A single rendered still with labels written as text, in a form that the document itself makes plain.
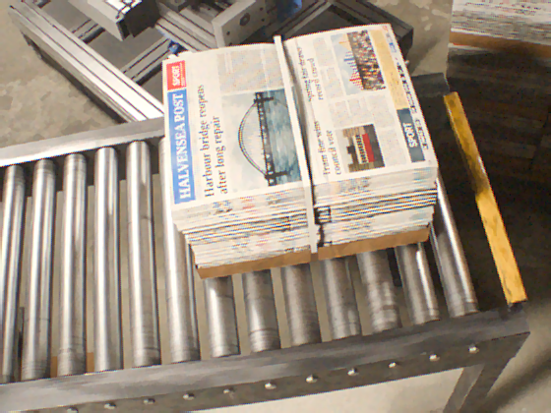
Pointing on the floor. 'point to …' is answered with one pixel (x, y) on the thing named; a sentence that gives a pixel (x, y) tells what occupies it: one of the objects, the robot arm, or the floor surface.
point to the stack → (501, 91)
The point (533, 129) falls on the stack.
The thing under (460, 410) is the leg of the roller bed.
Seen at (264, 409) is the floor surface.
